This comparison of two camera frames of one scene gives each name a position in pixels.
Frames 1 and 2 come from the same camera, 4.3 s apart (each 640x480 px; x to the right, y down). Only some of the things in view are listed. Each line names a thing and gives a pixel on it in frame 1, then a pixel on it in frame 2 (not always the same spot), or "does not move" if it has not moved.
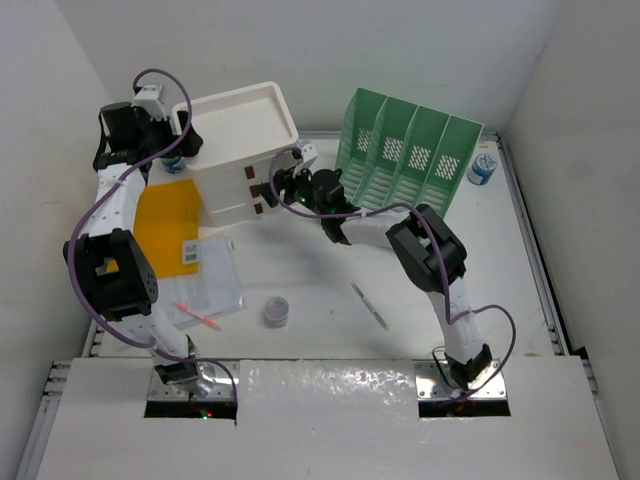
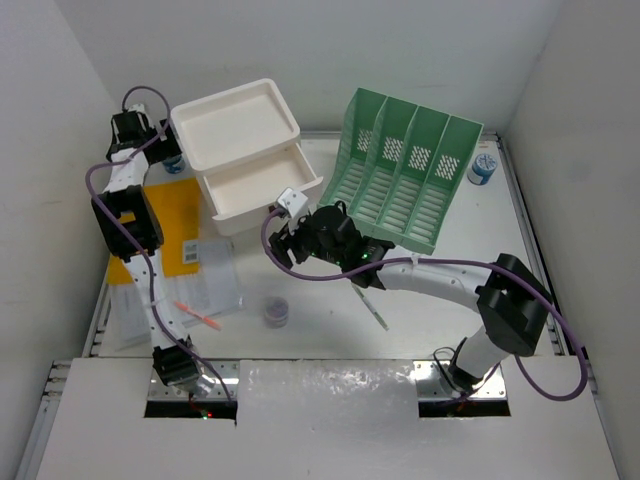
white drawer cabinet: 242,131 does not move
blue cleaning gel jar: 174,165 does not move
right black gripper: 283,180 -> 279,246
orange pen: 212,324 does not move
